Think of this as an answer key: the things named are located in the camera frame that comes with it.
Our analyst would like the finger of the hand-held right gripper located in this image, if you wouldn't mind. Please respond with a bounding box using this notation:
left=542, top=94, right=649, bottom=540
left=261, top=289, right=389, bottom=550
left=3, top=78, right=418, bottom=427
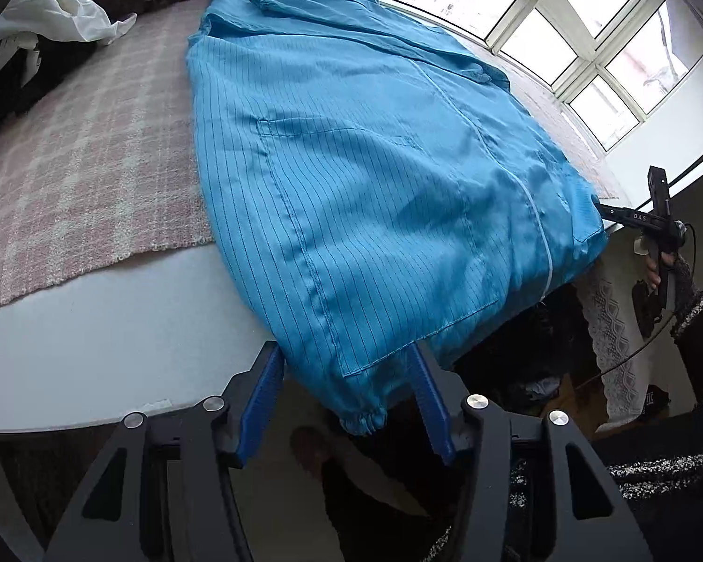
left=594, top=200, right=632, bottom=227

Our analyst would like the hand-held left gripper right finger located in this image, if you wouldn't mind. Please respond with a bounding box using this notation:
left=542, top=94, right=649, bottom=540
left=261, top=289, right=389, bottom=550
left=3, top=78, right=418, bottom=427
left=409, top=342, right=654, bottom=562

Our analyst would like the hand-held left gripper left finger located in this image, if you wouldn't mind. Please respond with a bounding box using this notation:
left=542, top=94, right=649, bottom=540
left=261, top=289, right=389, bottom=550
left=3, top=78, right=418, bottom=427
left=42, top=340, right=286, bottom=562

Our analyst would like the blue striped coat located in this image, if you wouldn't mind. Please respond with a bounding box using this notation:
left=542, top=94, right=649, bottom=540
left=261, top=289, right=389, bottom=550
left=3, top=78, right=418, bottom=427
left=186, top=0, right=610, bottom=437

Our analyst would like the person's right forearm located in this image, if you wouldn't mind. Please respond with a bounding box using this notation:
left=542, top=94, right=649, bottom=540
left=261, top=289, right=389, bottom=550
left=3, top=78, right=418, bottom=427
left=671, top=258, right=703, bottom=407

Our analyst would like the person's right hand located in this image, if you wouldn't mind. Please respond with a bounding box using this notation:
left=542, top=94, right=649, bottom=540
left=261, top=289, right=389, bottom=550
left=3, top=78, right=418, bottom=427
left=644, top=249, right=695, bottom=296

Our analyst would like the dark cloth pile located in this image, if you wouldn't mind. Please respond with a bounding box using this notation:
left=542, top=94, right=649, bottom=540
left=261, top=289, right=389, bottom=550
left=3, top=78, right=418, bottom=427
left=454, top=284, right=583, bottom=402

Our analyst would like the white lace tablecloth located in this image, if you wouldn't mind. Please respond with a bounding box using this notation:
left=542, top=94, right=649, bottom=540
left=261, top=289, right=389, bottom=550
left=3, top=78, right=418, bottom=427
left=574, top=228, right=676, bottom=435

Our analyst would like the person's black tweed clothing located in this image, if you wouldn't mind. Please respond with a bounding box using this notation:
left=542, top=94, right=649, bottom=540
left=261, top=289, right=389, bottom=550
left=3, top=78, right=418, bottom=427
left=422, top=413, right=703, bottom=562

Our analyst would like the pink plaid blanket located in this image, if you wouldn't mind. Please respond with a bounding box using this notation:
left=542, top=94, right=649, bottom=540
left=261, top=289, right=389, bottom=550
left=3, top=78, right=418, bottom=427
left=0, top=0, right=630, bottom=320

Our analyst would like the black cloth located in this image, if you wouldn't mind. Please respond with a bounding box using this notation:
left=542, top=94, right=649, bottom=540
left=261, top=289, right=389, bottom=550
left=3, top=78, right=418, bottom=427
left=0, top=29, right=102, bottom=154

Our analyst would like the white cloth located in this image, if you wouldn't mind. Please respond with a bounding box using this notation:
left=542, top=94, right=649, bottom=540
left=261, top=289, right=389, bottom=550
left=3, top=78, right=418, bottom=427
left=0, top=0, right=137, bottom=46

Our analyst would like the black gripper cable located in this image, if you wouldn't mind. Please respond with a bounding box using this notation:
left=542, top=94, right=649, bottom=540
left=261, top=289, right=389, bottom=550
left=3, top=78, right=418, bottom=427
left=571, top=222, right=699, bottom=390

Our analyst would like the white window frame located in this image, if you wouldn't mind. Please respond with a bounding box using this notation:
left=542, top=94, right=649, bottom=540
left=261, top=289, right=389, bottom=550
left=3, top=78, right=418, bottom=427
left=231, top=0, right=703, bottom=156

